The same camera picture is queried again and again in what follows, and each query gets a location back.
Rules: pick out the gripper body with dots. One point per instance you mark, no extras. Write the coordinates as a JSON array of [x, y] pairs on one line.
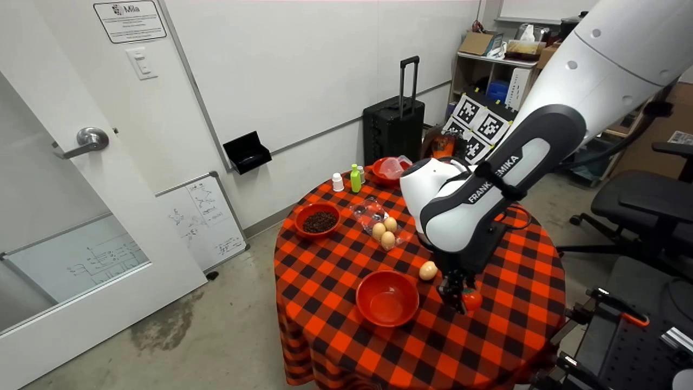
[[472, 250]]

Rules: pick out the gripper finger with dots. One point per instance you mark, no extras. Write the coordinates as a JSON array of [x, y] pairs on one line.
[[470, 283], [450, 295]]

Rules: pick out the red tomato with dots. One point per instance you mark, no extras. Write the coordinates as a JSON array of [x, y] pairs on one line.
[[473, 300]]

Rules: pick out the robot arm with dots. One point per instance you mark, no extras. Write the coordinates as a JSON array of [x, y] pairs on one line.
[[606, 59]]

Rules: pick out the empty red bowl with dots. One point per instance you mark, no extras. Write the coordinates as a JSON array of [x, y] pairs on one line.
[[387, 299]]

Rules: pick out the red bowl with cup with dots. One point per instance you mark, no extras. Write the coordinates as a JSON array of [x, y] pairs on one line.
[[379, 179]]

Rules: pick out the red bowl with beans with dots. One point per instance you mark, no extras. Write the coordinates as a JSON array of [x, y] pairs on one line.
[[301, 225]]

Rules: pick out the beige egg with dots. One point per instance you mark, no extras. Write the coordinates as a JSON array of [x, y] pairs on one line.
[[388, 240], [378, 231], [427, 271], [391, 223]]

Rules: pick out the orange bag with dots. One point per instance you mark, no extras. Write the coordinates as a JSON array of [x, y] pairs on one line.
[[441, 145]]

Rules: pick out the clear plastic egg carton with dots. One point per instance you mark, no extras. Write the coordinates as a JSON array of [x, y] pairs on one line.
[[368, 212]]

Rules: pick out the clear plastic measuring cup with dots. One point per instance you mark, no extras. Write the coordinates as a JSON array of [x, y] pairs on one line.
[[392, 168]]

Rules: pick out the red black checkered tablecloth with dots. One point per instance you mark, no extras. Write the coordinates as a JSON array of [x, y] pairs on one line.
[[335, 303]]

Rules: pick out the board with marker tags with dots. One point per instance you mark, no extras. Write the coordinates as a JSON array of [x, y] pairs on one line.
[[484, 127]]

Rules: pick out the small clear bottle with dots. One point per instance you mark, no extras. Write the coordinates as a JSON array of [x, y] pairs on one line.
[[361, 174]]

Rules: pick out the green bottle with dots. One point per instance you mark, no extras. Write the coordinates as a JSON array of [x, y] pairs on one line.
[[355, 181]]

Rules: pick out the black suitcase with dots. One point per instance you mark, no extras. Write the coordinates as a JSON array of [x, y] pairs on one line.
[[392, 132]]

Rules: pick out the heap of dark beans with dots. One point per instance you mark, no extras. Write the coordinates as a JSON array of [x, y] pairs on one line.
[[320, 222]]

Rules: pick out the small white bottle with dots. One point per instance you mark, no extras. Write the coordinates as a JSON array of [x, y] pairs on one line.
[[338, 183]]

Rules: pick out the blue bin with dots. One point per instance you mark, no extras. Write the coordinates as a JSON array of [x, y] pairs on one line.
[[498, 91]]

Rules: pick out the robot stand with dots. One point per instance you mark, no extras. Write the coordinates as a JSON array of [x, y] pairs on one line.
[[622, 346]]

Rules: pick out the black office chair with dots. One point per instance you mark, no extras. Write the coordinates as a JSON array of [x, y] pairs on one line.
[[644, 206]]

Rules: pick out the wooden shelf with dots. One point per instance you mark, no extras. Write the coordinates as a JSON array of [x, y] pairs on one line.
[[476, 70]]

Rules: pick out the large cardboard box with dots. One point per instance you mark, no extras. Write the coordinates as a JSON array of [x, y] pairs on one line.
[[658, 141]]

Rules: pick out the whiteboard with drawings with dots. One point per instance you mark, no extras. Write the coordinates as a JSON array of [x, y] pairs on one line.
[[208, 222]]

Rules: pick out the white door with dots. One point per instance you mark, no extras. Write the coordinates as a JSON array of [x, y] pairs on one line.
[[108, 216]]

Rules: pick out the black wall tray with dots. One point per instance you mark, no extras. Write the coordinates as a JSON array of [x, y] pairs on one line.
[[246, 154]]

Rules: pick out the white light switch plate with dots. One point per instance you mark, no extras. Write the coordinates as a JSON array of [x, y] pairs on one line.
[[142, 63]]

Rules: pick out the white wall sign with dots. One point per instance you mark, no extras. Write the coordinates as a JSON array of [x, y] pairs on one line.
[[130, 20]]

